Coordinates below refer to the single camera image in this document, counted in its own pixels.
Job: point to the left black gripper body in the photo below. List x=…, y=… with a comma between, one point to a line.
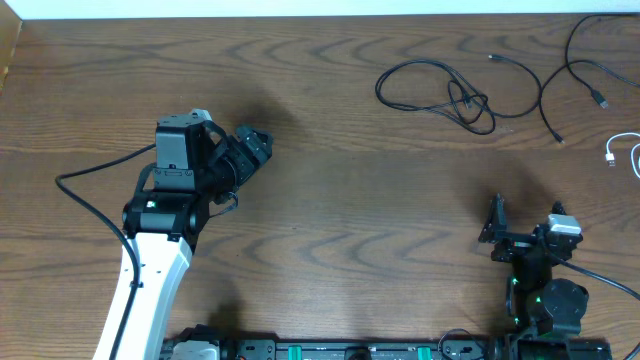
x=243, y=162

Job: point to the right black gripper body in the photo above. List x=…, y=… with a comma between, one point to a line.
x=513, y=247

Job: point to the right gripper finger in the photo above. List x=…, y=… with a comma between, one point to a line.
x=558, y=209
x=495, y=226

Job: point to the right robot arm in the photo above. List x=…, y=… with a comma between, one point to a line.
x=547, y=311

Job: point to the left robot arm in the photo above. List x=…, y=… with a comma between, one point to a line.
x=197, y=164

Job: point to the wooden side panel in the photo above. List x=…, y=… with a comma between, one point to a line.
x=10, y=28

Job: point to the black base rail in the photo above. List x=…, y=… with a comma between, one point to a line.
x=203, y=342

